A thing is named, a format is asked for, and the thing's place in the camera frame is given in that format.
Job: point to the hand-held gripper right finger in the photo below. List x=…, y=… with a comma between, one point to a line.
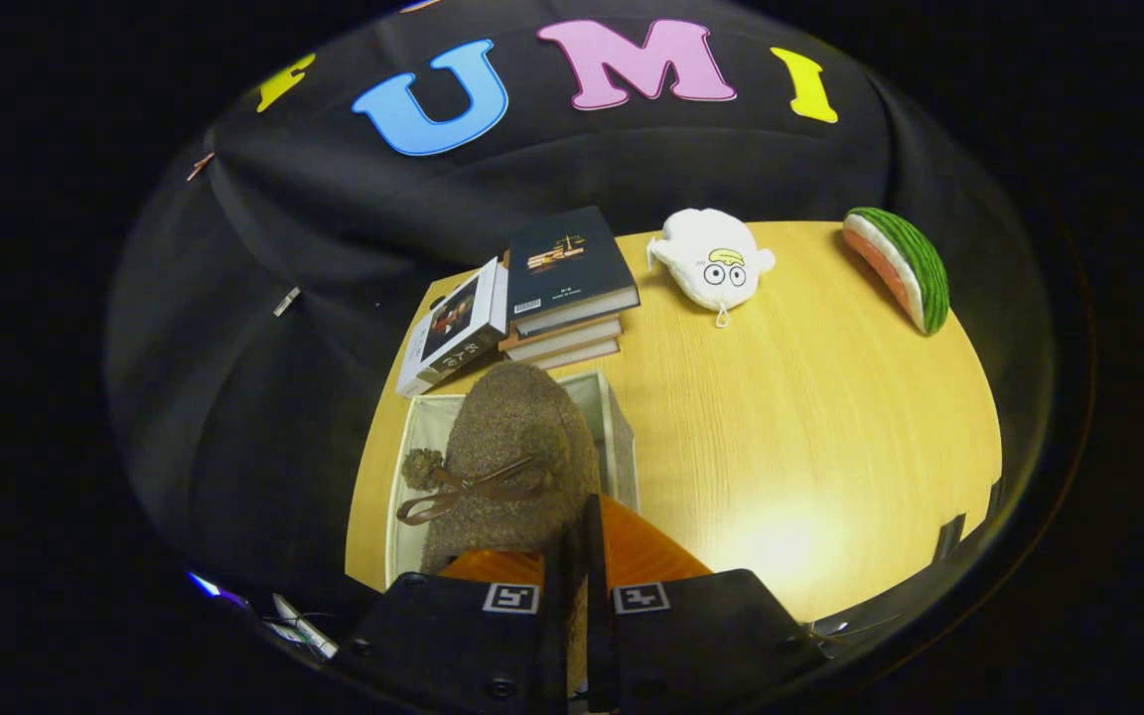
x=600, y=636

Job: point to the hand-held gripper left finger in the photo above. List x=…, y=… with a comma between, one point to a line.
x=554, y=645

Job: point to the grey fabric storage box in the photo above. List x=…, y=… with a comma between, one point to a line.
x=620, y=447

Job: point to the brown fuzzy shoe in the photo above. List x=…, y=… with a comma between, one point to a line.
x=522, y=427

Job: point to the white flat device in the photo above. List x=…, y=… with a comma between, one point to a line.
x=304, y=626

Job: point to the brown cover book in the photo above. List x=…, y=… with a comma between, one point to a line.
x=572, y=338
x=582, y=355

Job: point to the white cover book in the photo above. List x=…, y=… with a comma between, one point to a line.
x=453, y=323

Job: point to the glowing screen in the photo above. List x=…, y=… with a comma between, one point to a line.
x=207, y=585

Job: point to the black backdrop cloth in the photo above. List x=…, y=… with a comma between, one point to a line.
x=264, y=417

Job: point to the dark blue book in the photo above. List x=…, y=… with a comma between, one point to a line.
x=567, y=258

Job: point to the white plush toy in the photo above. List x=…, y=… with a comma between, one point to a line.
x=706, y=253

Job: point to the watermelon slice plush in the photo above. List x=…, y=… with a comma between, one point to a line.
x=915, y=263

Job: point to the small wooden clip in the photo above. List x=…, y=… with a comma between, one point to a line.
x=200, y=167

